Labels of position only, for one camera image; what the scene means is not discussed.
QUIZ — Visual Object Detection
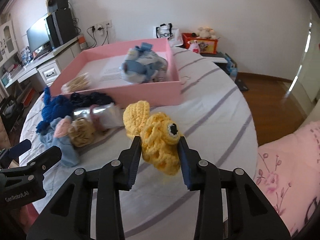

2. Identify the pink shallow box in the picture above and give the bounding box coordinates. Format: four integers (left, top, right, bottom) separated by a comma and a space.
50, 38, 182, 108

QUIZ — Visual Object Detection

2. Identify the tan crochet item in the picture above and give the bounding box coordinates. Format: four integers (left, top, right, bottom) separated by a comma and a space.
68, 118, 95, 147

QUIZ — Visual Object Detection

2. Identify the red toy box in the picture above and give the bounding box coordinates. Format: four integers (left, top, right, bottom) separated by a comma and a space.
182, 33, 218, 54

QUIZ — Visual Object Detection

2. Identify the pink floral bedding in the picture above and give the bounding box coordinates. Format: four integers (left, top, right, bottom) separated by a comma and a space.
254, 121, 319, 235

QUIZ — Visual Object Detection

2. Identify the black computer tower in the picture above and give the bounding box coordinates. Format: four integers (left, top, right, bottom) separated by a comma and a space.
46, 8, 76, 49

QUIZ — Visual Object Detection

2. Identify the white glass door cabinet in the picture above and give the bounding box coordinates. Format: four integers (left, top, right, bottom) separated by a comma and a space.
0, 20, 18, 66

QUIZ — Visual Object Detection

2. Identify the black speaker box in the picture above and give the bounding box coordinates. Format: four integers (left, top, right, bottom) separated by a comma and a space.
46, 0, 68, 13

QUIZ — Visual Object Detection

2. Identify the dark blue knitted cloth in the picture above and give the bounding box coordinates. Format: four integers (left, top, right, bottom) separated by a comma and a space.
36, 87, 74, 133

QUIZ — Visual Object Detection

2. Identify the white desk with drawers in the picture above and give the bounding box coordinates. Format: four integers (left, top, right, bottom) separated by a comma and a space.
1, 37, 81, 95

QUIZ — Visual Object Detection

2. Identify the silver foil packet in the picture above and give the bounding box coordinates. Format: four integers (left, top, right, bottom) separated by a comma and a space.
72, 103, 124, 131

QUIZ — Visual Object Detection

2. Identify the yellow crochet toy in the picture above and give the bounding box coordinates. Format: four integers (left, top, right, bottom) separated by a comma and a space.
123, 101, 181, 176

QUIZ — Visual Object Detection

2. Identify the black computer monitor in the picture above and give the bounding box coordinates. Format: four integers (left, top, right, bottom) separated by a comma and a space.
27, 15, 49, 53

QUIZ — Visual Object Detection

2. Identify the pink plush toy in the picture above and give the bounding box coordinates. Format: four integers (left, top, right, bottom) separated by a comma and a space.
187, 40, 201, 54

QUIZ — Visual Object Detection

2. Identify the light blue baby clothes bundle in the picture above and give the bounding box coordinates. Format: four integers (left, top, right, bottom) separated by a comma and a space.
119, 42, 168, 84

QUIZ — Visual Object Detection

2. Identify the orange white bottle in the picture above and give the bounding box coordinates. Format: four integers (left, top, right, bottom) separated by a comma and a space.
78, 35, 88, 50

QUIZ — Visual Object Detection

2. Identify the navy blue dark cloth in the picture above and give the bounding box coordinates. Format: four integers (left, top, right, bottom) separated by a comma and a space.
69, 92, 116, 109

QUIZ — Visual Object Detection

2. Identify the white wall socket strip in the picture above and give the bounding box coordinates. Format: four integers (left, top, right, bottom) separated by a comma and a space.
93, 20, 112, 36

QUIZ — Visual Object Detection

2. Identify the white tote bag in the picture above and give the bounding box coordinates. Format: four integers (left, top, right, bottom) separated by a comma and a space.
153, 23, 183, 47

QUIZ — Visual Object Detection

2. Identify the light blue terry headband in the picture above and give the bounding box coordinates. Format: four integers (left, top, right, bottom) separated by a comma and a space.
40, 115, 80, 167

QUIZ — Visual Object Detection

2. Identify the cream plush toy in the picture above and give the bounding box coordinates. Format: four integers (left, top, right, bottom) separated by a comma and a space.
196, 27, 216, 40

